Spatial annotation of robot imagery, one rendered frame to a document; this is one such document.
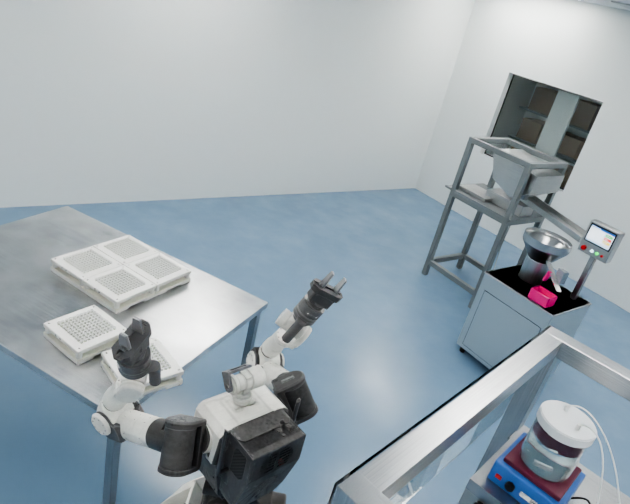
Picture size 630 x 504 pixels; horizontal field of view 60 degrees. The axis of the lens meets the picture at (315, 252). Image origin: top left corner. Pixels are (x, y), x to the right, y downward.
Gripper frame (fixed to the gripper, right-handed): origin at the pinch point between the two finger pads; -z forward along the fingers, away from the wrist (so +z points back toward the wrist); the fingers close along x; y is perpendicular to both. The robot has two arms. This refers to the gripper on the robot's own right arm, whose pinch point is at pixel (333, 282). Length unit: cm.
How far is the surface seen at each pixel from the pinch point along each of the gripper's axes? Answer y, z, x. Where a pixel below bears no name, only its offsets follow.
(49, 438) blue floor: 57, 198, 33
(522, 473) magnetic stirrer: -61, -7, -50
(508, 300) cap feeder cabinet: 155, 32, -223
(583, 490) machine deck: -61, -9, -76
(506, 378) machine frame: -53, -27, -26
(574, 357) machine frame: -38, -35, -57
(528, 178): 256, -36, -237
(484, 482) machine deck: -59, 4, -47
